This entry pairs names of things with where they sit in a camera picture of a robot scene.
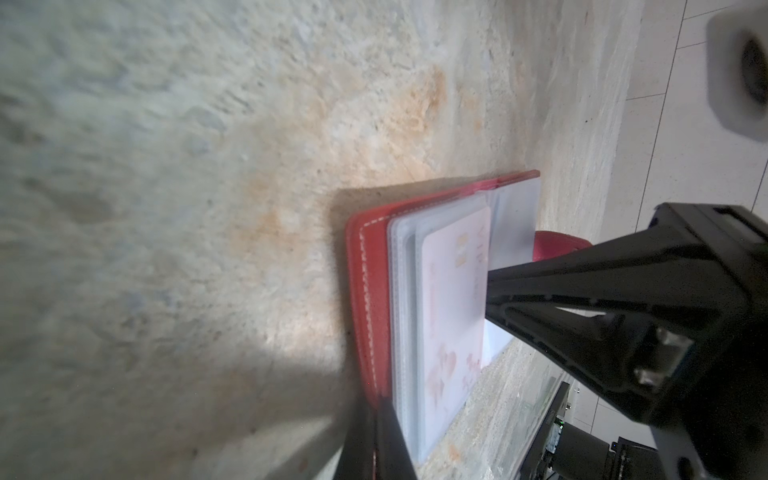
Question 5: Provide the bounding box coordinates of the red card holder wallet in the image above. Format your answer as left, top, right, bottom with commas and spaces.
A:
346, 170, 587, 463

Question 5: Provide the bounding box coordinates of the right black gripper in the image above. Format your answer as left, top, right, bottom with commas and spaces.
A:
486, 203, 767, 479

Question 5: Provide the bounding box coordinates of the white pink VIP card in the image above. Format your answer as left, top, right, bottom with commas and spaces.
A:
416, 206, 490, 450

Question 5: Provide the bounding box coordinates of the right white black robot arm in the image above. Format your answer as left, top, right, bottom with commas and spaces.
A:
486, 203, 767, 479

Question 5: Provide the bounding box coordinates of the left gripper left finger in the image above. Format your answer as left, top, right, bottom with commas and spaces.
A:
333, 397, 376, 480

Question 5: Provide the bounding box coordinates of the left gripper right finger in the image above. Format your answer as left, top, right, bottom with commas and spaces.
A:
374, 400, 417, 480

